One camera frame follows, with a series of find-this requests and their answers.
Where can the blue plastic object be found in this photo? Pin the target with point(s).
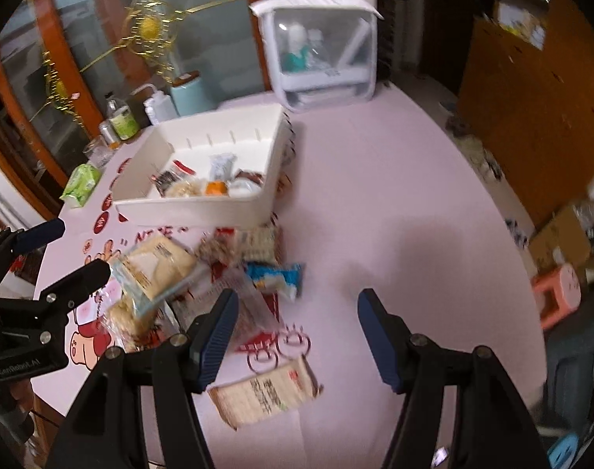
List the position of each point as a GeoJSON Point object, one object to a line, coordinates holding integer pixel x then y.
{"type": "Point", "coordinates": [565, 451]}

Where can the clear drinking glass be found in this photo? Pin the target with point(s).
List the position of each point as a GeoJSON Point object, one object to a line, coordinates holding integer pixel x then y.
{"type": "Point", "coordinates": [99, 155]}

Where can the sandwich packet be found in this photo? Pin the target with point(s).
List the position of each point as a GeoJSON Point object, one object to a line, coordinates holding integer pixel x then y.
{"type": "Point", "coordinates": [153, 266]}

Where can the white squeeze bottle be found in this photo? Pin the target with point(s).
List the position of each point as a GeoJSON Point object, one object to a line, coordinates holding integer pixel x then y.
{"type": "Point", "coordinates": [160, 108]}

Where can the small nut snack packet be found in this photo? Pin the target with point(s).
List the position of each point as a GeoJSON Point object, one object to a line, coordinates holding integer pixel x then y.
{"type": "Point", "coordinates": [211, 251]}

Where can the pale beige snack packet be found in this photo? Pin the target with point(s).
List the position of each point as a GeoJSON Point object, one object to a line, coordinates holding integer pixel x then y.
{"type": "Point", "coordinates": [183, 189]}

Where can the beige cracker packet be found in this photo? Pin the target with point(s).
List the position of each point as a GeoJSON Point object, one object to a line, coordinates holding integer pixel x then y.
{"type": "Point", "coordinates": [265, 392]}

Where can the orange snack packet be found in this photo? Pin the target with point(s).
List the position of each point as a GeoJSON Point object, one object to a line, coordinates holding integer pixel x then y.
{"type": "Point", "coordinates": [216, 188]}

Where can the clear snack packet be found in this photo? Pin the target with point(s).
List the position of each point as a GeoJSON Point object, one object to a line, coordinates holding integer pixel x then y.
{"type": "Point", "coordinates": [250, 308]}

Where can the pink plastic stool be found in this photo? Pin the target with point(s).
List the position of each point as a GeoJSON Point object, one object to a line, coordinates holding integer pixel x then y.
{"type": "Point", "coordinates": [563, 283]}

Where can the small spice jar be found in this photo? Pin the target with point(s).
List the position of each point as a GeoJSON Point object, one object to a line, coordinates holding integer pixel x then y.
{"type": "Point", "coordinates": [109, 135]}

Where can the red print cracker packet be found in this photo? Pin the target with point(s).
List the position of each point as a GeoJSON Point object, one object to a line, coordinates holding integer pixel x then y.
{"type": "Point", "coordinates": [260, 243]}

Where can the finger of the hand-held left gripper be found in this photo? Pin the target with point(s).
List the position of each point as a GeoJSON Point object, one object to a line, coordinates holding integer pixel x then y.
{"type": "Point", "coordinates": [79, 283]}
{"type": "Point", "coordinates": [38, 235]}

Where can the pink printed tablecloth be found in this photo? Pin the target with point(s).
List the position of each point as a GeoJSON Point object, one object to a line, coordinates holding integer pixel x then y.
{"type": "Point", "coordinates": [399, 180]}

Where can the white round snack packet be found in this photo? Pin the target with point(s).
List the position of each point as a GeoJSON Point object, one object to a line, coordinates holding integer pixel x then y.
{"type": "Point", "coordinates": [243, 189]}

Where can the blue snack packet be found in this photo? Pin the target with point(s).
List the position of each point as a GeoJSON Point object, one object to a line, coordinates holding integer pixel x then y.
{"type": "Point", "coordinates": [277, 278]}

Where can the white plastic bin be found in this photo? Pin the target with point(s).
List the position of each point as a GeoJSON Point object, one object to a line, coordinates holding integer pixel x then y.
{"type": "Point", "coordinates": [194, 212]}

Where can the white lidded storage box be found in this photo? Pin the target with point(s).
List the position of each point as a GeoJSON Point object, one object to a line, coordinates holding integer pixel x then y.
{"type": "Point", "coordinates": [321, 83]}

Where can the green tissue pack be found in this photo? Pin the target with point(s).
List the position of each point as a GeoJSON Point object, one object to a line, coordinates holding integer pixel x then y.
{"type": "Point", "coordinates": [82, 185]}

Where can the orange framed glass door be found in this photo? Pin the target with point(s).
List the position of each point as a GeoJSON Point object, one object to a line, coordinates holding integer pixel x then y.
{"type": "Point", "coordinates": [28, 58]}
{"type": "Point", "coordinates": [219, 34]}

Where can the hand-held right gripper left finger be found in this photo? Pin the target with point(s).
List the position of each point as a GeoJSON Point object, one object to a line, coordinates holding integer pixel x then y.
{"type": "Point", "coordinates": [214, 347]}

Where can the beige pastry packet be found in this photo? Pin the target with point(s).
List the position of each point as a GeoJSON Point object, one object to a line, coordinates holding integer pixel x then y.
{"type": "Point", "coordinates": [126, 321]}

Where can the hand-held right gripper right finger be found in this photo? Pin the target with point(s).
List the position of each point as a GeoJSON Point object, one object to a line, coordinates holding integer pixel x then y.
{"type": "Point", "coordinates": [380, 347]}

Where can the white grey snack packet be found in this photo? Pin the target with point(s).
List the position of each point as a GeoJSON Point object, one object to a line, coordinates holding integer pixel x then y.
{"type": "Point", "coordinates": [222, 166]}

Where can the cardboard box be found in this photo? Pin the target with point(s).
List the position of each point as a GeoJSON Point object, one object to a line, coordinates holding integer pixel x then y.
{"type": "Point", "coordinates": [556, 239]}

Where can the teal canister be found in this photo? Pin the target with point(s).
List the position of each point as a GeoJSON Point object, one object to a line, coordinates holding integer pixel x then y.
{"type": "Point", "coordinates": [194, 98]}

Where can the wooden cabinet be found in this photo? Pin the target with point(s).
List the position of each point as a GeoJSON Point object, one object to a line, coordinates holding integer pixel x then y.
{"type": "Point", "coordinates": [531, 117]}

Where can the brown snack packet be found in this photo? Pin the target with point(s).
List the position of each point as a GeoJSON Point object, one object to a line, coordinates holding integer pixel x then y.
{"type": "Point", "coordinates": [250, 176]}

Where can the green label bottle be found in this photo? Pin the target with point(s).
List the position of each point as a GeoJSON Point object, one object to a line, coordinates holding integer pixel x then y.
{"type": "Point", "coordinates": [123, 123]}

